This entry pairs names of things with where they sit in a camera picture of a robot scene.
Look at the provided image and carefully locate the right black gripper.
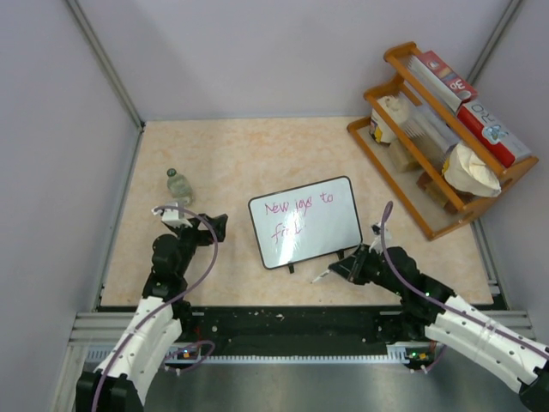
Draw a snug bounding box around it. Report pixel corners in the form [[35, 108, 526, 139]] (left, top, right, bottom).
[[330, 242, 404, 295]]

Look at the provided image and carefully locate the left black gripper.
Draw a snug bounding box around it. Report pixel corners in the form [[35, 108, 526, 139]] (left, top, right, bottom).
[[169, 213, 226, 276]]

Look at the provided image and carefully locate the magenta capped marker pen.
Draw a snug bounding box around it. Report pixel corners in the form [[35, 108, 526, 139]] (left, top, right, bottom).
[[311, 270, 331, 283]]

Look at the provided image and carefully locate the black framed whiteboard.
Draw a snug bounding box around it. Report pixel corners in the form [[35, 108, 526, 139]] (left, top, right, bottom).
[[248, 176, 363, 270]]

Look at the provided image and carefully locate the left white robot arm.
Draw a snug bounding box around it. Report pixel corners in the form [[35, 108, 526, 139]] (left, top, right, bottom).
[[75, 214, 228, 411]]

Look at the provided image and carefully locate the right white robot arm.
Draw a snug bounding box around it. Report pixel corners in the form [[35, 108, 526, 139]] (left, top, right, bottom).
[[329, 245, 548, 411]]

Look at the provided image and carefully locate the clear plastic bottle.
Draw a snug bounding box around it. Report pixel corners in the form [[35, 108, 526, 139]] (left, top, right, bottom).
[[166, 168, 194, 206]]

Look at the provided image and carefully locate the brown block lower shelf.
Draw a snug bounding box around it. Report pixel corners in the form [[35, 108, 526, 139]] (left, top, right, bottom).
[[416, 172, 457, 215]]

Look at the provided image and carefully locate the beige block on shelf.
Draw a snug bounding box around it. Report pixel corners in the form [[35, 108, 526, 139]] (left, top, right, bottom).
[[388, 140, 419, 173]]

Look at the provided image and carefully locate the white yellow jar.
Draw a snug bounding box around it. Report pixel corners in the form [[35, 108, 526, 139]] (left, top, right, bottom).
[[371, 94, 411, 144]]

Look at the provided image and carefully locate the orange wooden shelf rack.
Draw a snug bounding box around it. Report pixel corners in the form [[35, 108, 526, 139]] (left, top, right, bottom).
[[347, 42, 539, 240]]

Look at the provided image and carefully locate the cream cloth bundle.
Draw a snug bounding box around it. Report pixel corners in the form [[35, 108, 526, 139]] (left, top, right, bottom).
[[442, 142, 502, 197]]

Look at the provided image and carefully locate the clear plastic container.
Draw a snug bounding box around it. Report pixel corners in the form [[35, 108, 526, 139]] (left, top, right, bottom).
[[402, 105, 460, 169]]

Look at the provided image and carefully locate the red white box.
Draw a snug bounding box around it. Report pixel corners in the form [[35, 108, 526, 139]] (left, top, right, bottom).
[[457, 100, 532, 167]]

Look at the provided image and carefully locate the red box top shelf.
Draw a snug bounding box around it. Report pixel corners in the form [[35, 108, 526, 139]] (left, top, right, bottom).
[[407, 51, 478, 113]]

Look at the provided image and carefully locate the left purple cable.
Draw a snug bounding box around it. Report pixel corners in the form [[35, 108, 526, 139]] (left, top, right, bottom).
[[90, 205, 220, 412]]

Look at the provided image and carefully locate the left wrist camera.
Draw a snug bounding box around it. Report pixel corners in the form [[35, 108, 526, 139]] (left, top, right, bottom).
[[152, 201, 191, 229]]

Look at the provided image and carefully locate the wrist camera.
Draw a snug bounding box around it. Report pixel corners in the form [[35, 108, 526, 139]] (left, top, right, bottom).
[[152, 201, 191, 229], [369, 222, 392, 254]]

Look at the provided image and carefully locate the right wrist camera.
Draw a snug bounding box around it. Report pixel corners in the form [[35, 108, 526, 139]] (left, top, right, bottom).
[[369, 222, 392, 254]]

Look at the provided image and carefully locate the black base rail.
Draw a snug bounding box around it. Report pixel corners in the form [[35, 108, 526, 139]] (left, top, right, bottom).
[[177, 306, 431, 356]]

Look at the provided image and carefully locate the aluminium frame rail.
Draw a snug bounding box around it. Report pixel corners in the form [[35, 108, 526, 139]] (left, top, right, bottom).
[[69, 312, 133, 346]]

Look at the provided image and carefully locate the grey slotted cable duct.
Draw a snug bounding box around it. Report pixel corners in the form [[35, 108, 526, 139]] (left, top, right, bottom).
[[85, 346, 434, 366]]

